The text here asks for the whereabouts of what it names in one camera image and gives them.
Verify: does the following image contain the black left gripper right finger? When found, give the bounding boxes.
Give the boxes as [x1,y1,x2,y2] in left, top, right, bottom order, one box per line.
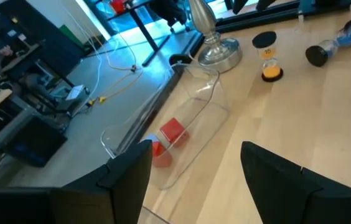
[240,141,351,224]

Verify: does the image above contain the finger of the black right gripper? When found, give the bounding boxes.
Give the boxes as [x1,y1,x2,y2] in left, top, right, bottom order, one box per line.
[255,0,278,12]
[233,0,251,15]

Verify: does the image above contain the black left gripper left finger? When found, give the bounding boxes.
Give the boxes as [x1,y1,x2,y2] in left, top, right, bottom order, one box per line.
[0,139,153,224]

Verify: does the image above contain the small red block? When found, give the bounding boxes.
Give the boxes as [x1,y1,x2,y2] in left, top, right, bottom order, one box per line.
[150,141,173,169]

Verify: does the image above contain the pale blue small block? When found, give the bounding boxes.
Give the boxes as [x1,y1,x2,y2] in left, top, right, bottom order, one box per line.
[144,133,161,144]

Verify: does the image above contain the orange sand timer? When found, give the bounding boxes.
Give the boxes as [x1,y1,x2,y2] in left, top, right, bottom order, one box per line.
[251,30,284,83]

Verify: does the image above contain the red plug adapter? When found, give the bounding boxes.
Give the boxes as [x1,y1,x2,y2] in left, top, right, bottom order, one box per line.
[159,117,190,147]

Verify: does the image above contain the indigo blue sand timer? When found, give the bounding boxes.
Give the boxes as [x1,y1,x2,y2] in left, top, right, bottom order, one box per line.
[305,18,351,68]

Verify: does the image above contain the black office chair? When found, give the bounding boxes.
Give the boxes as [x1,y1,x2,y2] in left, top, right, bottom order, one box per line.
[149,0,189,32]

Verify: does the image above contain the white shade silver table lamp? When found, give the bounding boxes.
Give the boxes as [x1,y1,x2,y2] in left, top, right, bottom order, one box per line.
[187,0,243,74]

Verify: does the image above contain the black box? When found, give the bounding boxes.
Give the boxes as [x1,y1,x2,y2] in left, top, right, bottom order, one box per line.
[2,116,68,169]

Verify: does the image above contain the black table leg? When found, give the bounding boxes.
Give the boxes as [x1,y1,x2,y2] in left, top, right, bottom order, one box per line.
[128,9,172,68]

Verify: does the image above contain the wide clear plastic bin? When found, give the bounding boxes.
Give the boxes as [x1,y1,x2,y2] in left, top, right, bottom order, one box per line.
[100,62,231,190]

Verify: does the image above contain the white floor device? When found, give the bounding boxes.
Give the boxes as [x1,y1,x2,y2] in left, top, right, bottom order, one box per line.
[65,83,90,102]

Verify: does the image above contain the red container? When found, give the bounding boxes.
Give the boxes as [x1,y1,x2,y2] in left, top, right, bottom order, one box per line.
[110,0,127,15]

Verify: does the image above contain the person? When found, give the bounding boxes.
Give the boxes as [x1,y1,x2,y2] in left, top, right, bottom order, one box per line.
[0,40,19,68]

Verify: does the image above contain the yellow floor cable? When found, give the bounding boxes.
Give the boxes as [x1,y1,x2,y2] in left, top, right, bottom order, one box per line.
[87,67,145,106]

